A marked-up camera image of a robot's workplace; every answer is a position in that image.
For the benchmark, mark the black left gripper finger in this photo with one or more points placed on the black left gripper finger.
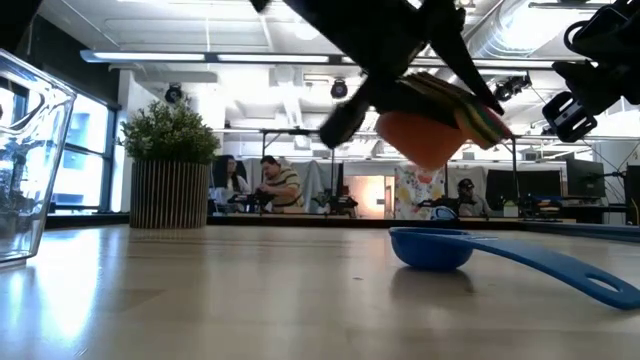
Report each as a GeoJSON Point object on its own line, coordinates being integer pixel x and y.
{"type": "Point", "coordinates": [465, 60]}
{"type": "Point", "coordinates": [350, 120]}

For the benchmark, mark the silver ventilation duct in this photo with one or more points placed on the silver ventilation duct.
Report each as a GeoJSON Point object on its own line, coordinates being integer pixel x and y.
{"type": "Point", "coordinates": [510, 35]}

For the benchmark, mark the blue and white object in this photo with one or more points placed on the blue and white object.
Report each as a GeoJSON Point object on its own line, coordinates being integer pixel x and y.
{"type": "Point", "coordinates": [444, 214]}

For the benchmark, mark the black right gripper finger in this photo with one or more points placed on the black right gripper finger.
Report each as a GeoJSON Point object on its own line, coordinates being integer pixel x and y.
{"type": "Point", "coordinates": [580, 75]}

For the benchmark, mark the grey cloth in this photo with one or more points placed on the grey cloth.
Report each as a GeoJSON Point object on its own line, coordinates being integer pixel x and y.
{"type": "Point", "coordinates": [315, 180]}

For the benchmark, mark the long ceiling light bar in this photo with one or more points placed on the long ceiling light bar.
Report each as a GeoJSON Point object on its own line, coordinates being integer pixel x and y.
{"type": "Point", "coordinates": [150, 56]}

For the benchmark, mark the clear plastic basket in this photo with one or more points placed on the clear plastic basket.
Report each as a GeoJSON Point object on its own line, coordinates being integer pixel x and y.
{"type": "Point", "coordinates": [30, 150]}

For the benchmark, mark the green measuring cup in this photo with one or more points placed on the green measuring cup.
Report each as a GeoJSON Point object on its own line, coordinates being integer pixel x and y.
{"type": "Point", "coordinates": [462, 117]}

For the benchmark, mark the black background station frame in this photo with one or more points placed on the black background station frame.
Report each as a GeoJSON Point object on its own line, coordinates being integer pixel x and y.
{"type": "Point", "coordinates": [295, 132]}
{"type": "Point", "coordinates": [514, 175]}

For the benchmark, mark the yellow measuring cup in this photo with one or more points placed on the yellow measuring cup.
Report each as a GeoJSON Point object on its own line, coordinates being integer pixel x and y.
{"type": "Point", "coordinates": [475, 122]}

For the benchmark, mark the blue measuring cup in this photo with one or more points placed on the blue measuring cup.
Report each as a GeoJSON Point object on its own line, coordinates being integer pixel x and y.
{"type": "Point", "coordinates": [430, 250]}

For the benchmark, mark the potted plant in ribbed pot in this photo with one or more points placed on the potted plant in ribbed pot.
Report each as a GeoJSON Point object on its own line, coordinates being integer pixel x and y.
{"type": "Point", "coordinates": [170, 195]}

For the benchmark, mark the black computer monitor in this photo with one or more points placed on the black computer monitor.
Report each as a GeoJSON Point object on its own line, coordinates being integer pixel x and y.
{"type": "Point", "coordinates": [634, 195]}
{"type": "Point", "coordinates": [585, 177]}

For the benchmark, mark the black background robot arm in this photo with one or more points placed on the black background robot arm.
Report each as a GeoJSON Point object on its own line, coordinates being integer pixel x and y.
{"type": "Point", "coordinates": [340, 204]}
{"type": "Point", "coordinates": [250, 200]}

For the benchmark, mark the red measuring cup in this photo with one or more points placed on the red measuring cup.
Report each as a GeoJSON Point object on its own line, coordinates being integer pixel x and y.
{"type": "Point", "coordinates": [500, 131]}

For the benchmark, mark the large bright window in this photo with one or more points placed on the large bright window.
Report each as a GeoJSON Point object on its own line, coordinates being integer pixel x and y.
{"type": "Point", "coordinates": [85, 150]}

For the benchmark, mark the teal measuring cup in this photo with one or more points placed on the teal measuring cup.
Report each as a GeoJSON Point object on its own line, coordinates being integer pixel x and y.
{"type": "Point", "coordinates": [487, 127]}

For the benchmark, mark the black ceiling spotlight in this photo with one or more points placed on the black ceiling spotlight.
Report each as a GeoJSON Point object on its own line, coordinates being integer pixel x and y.
{"type": "Point", "coordinates": [338, 90]}
{"type": "Point", "coordinates": [173, 94]}

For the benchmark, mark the wide black screen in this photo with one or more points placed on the wide black screen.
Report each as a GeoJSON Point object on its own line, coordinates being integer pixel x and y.
{"type": "Point", "coordinates": [525, 182]}

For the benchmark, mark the black aluminium table frame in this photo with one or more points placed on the black aluminium table frame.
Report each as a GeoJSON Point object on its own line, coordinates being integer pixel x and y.
{"type": "Point", "coordinates": [300, 220]}

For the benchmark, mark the floral cloth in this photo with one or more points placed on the floral cloth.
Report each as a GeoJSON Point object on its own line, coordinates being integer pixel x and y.
{"type": "Point", "coordinates": [415, 195]}

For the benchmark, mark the black track light cluster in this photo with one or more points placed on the black track light cluster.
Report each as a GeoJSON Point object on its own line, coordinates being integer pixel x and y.
{"type": "Point", "coordinates": [510, 87]}

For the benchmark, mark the person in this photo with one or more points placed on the person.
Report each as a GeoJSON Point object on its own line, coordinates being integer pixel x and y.
{"type": "Point", "coordinates": [470, 197]}
{"type": "Point", "coordinates": [232, 177]}
{"type": "Point", "coordinates": [285, 182]}

